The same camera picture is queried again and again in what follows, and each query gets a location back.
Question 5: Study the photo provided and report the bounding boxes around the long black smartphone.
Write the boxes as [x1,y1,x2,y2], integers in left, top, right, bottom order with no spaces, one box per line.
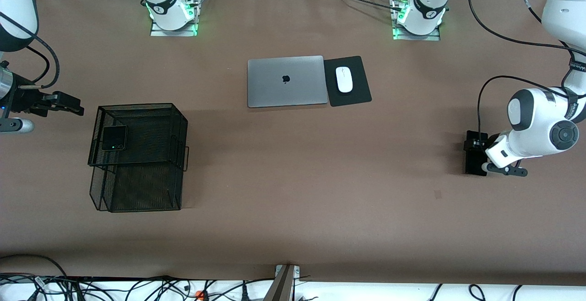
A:
[465,150,488,176]

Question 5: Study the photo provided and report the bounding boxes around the small black flip phone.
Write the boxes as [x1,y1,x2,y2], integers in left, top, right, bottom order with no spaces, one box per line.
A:
[101,125,127,151]

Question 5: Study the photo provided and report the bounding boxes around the black mouse pad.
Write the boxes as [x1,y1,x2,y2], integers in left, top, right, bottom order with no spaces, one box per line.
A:
[323,55,372,108]

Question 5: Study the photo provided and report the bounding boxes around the white computer mouse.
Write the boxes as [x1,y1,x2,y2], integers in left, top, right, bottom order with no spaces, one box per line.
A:
[336,66,354,93]

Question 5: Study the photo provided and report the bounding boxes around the grey closed laptop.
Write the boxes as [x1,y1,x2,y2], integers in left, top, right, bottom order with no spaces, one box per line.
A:
[247,55,329,108]

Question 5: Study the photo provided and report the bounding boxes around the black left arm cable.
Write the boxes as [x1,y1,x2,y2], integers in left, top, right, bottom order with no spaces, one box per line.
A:
[468,0,586,133]

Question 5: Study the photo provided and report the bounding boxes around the black wire mesh basket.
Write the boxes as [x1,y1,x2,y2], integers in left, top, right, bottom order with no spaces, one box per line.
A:
[87,103,190,213]

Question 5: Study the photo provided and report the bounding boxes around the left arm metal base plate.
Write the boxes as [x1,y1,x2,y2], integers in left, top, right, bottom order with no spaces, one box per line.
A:
[392,24,441,42]

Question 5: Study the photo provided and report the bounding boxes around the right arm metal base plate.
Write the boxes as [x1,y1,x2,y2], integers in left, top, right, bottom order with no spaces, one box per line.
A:
[150,17,199,37]

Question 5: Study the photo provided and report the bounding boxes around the grey floor cable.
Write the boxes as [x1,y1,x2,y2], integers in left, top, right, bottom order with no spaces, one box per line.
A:
[0,254,69,280]

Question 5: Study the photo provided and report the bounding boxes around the grey metal camera post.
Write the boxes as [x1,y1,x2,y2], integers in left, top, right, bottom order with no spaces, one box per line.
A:
[262,263,301,301]

